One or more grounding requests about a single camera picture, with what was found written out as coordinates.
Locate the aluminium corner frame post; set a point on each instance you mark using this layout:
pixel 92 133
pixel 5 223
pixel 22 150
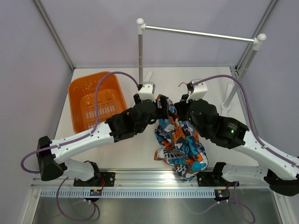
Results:
pixel 49 25

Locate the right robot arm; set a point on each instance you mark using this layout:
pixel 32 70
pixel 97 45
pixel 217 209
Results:
pixel 275 168

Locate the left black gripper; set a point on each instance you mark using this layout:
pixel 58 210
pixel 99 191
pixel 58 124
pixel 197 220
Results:
pixel 163 111

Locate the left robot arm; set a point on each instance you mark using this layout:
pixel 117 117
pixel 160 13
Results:
pixel 55 156

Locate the right aluminium frame post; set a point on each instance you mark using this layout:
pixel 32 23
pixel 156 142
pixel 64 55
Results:
pixel 254 32

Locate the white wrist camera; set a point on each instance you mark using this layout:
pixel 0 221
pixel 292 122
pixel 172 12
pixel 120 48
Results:
pixel 196 90
pixel 147 91

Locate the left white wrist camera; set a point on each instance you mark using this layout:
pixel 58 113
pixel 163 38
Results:
pixel 147 91

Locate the white slotted cable duct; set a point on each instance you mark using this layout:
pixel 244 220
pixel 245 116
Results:
pixel 129 193

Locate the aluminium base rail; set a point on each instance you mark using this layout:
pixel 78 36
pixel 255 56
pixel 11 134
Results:
pixel 168 178

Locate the orange plastic basket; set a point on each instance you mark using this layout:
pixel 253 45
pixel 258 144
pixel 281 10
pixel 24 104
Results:
pixel 81 94

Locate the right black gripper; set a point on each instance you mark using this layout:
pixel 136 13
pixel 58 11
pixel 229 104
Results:
pixel 181 107

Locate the pink clothes hanger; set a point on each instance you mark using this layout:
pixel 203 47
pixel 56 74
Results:
pixel 186 107

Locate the colourful patterned shorts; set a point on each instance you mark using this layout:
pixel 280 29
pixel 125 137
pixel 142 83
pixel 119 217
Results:
pixel 180 146

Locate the silver white clothes rack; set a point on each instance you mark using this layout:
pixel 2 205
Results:
pixel 184 48

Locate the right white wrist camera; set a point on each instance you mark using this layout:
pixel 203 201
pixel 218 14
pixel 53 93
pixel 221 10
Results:
pixel 196 90

